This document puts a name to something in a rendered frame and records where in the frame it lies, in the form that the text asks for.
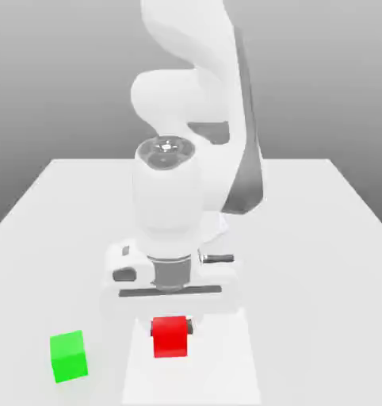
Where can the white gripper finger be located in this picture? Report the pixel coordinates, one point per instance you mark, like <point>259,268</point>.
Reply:
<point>189,326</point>
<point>151,328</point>

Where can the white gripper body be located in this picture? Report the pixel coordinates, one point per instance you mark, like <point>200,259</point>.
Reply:
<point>210,303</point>

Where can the small red cube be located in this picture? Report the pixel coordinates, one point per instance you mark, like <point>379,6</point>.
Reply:
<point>169,337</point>

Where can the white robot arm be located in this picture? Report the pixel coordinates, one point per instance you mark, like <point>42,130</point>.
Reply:
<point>165,196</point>

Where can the small green cube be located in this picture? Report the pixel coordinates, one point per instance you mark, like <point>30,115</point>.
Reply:
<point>69,356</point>

